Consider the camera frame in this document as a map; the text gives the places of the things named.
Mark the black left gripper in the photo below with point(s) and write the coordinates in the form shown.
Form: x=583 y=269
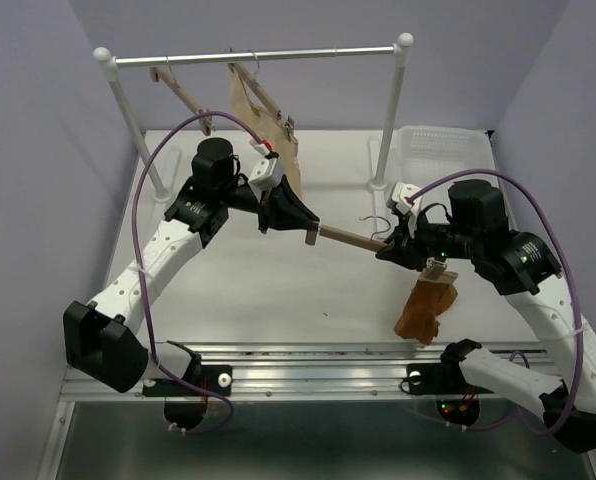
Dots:
x=281 y=209

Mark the aluminium mounting rail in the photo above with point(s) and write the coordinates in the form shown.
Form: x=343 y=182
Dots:
x=304 y=372

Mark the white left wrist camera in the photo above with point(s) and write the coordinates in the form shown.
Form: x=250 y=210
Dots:
x=268 y=172

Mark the cream underwear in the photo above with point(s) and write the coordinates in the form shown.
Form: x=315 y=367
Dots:
x=288 y=156

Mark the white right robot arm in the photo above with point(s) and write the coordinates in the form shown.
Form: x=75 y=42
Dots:
x=524 y=271

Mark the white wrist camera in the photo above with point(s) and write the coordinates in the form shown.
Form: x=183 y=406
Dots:
x=401 y=204
x=268 y=172

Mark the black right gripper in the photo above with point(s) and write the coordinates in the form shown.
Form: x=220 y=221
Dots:
x=402 y=248

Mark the brown underwear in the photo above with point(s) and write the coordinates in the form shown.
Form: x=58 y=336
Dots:
x=426 y=302

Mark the white plastic basket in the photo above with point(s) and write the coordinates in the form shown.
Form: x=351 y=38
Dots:
x=426 y=154

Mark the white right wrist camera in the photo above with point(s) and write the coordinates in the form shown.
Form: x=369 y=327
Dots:
x=401 y=204

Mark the wooden hanger with cream underwear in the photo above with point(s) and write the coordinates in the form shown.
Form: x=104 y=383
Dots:
x=249 y=98

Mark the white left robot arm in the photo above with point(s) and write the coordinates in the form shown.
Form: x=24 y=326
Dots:
x=101 y=335

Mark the empty wooden clip hanger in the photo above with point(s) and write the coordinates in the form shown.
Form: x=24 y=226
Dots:
x=166 y=76

